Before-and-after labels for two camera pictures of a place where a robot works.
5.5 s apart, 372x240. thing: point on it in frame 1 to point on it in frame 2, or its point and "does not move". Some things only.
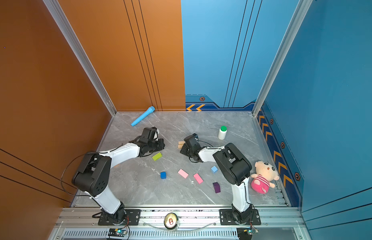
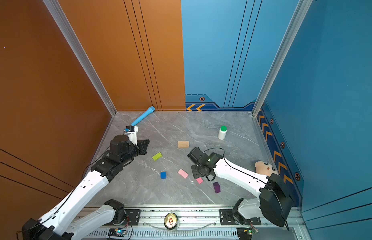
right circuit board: x=251 y=231 does not move
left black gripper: x=161 y=144 to x=141 y=145
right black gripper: x=183 y=149 to x=194 y=173
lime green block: x=157 y=156 does not move
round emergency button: x=171 y=221 does not move
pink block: x=198 y=178 does not move
